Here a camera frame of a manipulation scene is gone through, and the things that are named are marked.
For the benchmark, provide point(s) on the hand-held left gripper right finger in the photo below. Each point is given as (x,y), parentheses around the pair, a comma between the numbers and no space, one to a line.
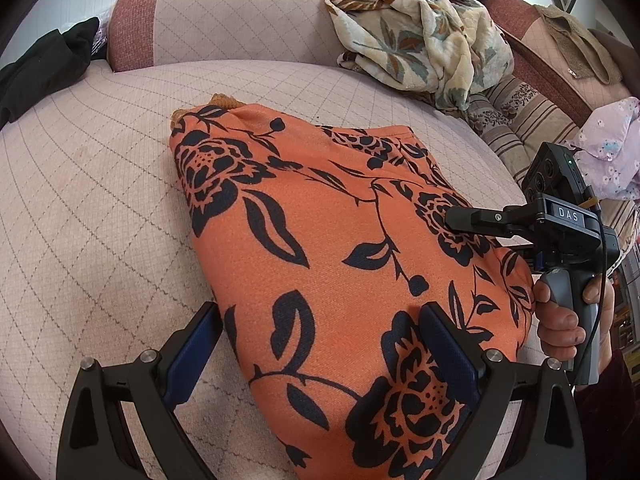
(450,350)

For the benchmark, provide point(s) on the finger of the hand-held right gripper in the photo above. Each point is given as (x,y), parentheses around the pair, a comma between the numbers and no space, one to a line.
(480,220)

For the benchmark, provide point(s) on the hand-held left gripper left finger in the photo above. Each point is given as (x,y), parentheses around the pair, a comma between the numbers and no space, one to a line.
(192,355)

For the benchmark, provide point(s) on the orange black floral garment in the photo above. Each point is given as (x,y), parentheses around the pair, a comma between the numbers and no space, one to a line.
(340,285)

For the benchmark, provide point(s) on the person's right forearm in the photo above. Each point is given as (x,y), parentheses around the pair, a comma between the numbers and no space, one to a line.
(615,410)

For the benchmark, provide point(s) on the person's right hand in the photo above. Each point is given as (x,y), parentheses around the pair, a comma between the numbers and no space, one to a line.
(560,325)

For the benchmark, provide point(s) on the lilac floral cloth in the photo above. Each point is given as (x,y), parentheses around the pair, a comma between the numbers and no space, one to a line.
(612,150)

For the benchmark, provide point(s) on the striped floral cushion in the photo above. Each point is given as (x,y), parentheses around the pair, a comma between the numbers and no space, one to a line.
(520,120)

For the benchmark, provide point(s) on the brown fleece vest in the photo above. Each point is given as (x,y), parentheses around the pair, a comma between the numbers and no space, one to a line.
(580,42)

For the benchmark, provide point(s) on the cream floral fleece blanket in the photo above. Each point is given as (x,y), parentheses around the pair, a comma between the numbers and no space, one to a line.
(425,40)

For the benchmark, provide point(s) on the black cloth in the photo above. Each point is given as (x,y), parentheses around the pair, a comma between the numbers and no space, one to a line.
(45,67)

